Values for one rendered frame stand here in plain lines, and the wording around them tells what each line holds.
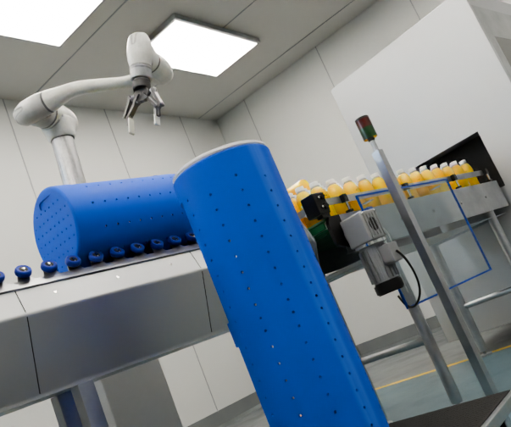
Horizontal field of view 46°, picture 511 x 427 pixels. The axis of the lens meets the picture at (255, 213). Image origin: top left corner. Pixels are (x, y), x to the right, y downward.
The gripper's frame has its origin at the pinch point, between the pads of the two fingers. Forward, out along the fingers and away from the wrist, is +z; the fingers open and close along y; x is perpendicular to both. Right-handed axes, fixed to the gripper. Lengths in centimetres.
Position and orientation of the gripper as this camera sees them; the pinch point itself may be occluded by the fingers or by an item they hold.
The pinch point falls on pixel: (144, 127)
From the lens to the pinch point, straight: 252.3
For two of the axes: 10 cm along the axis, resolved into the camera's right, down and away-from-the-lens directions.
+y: -8.5, 2.0, 4.9
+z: 1.0, 9.7, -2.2
